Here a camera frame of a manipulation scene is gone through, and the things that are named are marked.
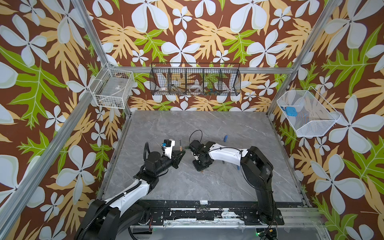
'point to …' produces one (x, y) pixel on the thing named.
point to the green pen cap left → (187, 147)
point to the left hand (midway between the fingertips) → (183, 149)
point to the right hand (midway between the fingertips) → (197, 169)
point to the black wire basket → (195, 78)
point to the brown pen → (180, 146)
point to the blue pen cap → (225, 138)
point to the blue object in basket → (291, 111)
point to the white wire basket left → (111, 87)
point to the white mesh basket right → (315, 116)
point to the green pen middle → (223, 162)
